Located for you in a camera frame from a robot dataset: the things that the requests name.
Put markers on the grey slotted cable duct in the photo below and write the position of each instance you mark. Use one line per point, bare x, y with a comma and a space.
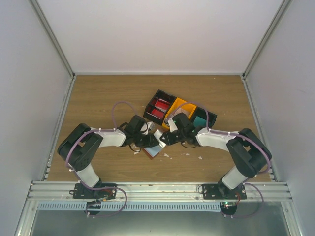
131, 206

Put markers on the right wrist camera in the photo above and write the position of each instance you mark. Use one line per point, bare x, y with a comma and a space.
171, 124

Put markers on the yellow plastic bin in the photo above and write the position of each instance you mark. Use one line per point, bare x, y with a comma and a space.
174, 110

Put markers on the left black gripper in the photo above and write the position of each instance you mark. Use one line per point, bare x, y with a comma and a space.
151, 137

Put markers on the teal card stack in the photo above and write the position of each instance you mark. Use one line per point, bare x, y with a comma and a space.
198, 121

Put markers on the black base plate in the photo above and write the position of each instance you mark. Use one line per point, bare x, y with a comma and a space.
81, 192
214, 191

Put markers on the upper red card stack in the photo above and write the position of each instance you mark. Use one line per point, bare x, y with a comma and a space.
162, 105

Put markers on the red card stack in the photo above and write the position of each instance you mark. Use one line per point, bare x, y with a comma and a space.
162, 105
157, 113

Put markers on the white patterned card stack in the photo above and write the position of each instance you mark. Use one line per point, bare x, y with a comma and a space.
187, 112

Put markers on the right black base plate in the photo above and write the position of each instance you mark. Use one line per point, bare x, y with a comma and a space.
214, 191

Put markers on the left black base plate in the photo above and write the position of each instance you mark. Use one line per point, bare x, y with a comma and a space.
81, 192

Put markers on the black bin with red cards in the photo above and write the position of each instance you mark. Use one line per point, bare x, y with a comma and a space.
158, 95

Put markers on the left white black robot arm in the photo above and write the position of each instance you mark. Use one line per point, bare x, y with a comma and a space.
80, 146

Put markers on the brown leather card holder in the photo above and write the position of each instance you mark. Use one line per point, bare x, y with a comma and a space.
152, 152

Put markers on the black bin with teal cards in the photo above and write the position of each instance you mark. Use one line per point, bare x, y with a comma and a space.
210, 117

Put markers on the aluminium front rail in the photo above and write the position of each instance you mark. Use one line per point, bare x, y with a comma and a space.
161, 191

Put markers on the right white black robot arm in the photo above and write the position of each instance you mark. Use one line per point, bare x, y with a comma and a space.
250, 156

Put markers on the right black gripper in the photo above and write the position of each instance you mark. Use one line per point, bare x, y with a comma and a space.
169, 140

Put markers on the lower red card stack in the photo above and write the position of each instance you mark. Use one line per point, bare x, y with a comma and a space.
157, 113

